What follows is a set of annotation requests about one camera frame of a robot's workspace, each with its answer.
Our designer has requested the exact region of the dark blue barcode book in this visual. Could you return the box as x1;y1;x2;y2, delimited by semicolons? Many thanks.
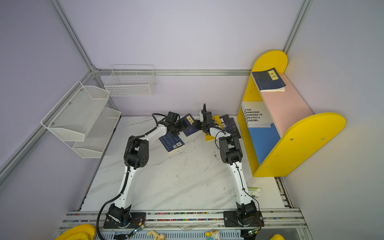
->
159;133;185;153

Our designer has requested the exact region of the white book black lettering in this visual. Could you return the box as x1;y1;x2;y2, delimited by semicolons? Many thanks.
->
241;101;273;128

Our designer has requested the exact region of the dark blue book yellow label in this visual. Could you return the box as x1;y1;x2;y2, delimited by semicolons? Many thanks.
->
252;68;286;92

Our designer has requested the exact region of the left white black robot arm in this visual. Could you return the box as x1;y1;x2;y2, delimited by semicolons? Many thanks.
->
107;112;186;228

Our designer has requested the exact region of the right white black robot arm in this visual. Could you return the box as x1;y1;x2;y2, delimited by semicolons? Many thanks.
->
194;108;260;227

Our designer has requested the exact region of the yellow cartoon cover book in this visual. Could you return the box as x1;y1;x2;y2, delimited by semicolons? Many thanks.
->
205;115;223;142

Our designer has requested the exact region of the black cover book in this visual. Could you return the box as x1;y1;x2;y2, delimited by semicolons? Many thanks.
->
220;115;242;139

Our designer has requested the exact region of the lower white perforated shelf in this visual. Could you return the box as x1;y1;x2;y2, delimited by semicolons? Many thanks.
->
72;108;121;159

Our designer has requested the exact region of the small green white box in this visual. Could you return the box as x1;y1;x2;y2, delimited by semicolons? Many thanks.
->
248;187;261;198

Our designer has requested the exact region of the yellow pink blue bookshelf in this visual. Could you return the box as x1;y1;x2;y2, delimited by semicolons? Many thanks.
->
238;50;347;178

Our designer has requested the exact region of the white perforated metal shelf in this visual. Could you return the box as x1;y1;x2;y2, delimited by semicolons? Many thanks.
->
41;81;110;142

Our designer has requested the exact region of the yellow white toy figure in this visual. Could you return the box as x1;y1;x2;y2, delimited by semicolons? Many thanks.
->
205;230;221;240

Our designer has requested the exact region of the beige toy figure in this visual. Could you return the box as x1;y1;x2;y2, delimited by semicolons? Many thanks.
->
147;230;166;240

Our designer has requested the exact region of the yellow object bottom right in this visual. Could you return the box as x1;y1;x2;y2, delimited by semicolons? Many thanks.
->
270;234;285;240

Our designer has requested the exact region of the yellow plastic toy left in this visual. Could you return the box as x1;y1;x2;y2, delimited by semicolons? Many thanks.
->
56;224;96;240

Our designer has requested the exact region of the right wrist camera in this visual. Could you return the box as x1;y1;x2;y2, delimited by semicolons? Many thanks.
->
200;104;212;122

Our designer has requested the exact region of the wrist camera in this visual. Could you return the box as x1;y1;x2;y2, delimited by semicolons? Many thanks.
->
166;112;180;123
200;104;212;122

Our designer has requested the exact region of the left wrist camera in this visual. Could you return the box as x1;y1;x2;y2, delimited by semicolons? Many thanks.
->
166;112;180;123

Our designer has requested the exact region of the white wire basket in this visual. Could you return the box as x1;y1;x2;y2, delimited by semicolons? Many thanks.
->
104;65;157;97

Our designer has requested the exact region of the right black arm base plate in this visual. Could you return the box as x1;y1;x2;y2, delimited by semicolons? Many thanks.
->
223;211;265;228

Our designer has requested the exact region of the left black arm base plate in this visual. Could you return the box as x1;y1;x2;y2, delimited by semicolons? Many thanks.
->
103;212;147;229

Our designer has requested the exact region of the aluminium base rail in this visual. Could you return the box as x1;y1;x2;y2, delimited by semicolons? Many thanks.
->
55;207;314;240

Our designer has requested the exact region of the black corrugated cable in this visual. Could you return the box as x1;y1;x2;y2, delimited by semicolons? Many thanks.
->
95;112;167;240

